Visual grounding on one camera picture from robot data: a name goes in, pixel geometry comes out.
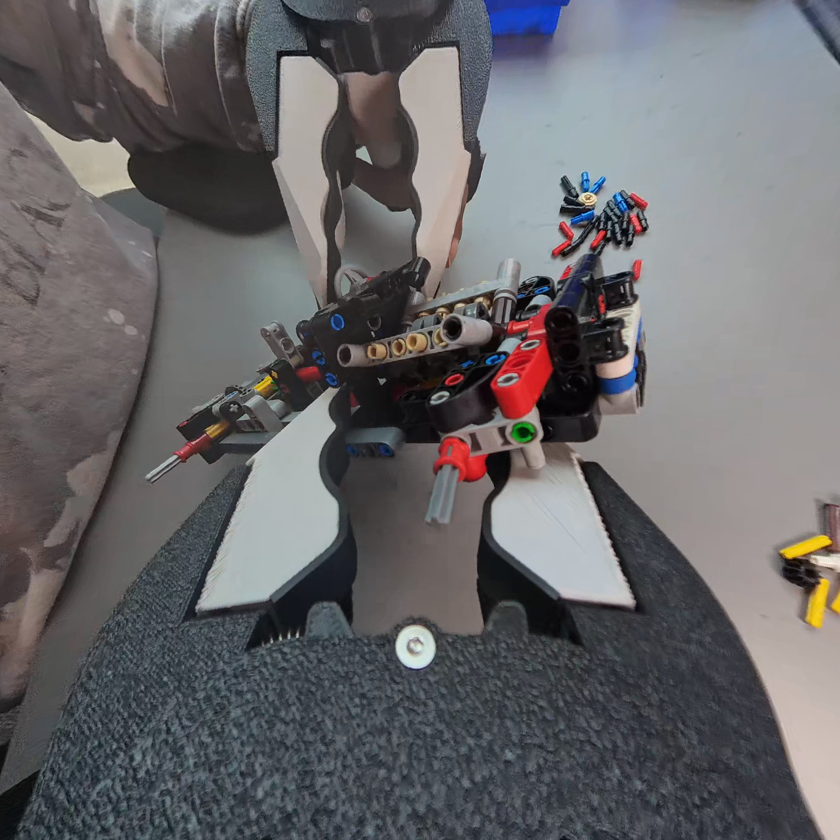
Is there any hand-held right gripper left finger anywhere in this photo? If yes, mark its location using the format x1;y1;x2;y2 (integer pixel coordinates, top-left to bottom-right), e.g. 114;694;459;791
196;390;358;616

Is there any person's left forearm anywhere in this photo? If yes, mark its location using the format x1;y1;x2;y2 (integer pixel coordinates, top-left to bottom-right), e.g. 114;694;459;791
0;0;290;234

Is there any blue plastic bin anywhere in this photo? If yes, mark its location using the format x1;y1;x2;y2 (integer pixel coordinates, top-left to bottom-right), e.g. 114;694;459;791
489;0;572;40

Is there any brick toy car model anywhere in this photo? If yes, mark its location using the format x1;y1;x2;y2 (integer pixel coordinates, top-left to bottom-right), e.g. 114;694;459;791
144;252;647;526

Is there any person's camouflage clothing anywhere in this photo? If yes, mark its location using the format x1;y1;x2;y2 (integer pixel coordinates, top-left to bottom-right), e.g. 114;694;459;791
0;85;160;713

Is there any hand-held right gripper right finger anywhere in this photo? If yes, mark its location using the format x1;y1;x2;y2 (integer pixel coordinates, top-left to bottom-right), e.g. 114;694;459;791
479;445;637;610

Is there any pile of black blue pins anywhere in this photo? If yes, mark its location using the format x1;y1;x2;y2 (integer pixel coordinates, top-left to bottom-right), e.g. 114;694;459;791
550;172;651;258

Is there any person's left hand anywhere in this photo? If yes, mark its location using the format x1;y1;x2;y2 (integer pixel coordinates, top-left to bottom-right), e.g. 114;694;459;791
344;72;421;212

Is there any cluster of small yellow pegs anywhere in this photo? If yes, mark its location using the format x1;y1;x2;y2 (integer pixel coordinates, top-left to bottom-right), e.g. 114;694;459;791
777;502;840;630

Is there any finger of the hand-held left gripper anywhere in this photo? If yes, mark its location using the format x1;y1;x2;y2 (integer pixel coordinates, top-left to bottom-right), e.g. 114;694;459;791
397;45;470;296
271;54;347;306

